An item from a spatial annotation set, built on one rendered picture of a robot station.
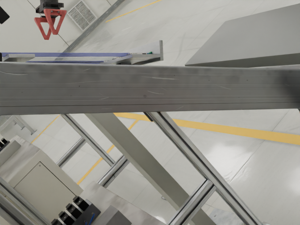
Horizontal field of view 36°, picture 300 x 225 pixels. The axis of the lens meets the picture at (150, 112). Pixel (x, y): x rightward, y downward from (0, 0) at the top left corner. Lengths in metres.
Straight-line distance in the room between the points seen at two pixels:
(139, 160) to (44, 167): 0.62
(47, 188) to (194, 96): 1.52
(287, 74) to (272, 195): 1.13
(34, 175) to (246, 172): 0.92
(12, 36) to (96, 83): 8.21
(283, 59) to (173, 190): 0.67
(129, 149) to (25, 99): 1.02
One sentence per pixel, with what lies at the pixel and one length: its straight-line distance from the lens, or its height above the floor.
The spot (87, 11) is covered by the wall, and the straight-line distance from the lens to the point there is 9.15.
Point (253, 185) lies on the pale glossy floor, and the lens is 1.93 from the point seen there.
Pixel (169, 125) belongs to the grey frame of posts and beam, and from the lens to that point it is 1.42.
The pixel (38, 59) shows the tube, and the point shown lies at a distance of 1.48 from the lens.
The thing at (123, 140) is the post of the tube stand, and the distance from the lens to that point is 1.55.
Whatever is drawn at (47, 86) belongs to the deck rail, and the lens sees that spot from 0.56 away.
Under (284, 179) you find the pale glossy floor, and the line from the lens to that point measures 1.85.
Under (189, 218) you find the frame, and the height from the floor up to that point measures 0.29.
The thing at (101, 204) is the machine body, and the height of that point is 0.62.
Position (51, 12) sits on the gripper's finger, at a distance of 1.45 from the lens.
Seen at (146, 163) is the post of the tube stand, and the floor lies 0.45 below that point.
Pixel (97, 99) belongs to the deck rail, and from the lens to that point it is 0.58.
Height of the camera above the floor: 1.08
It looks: 19 degrees down
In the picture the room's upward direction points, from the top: 42 degrees counter-clockwise
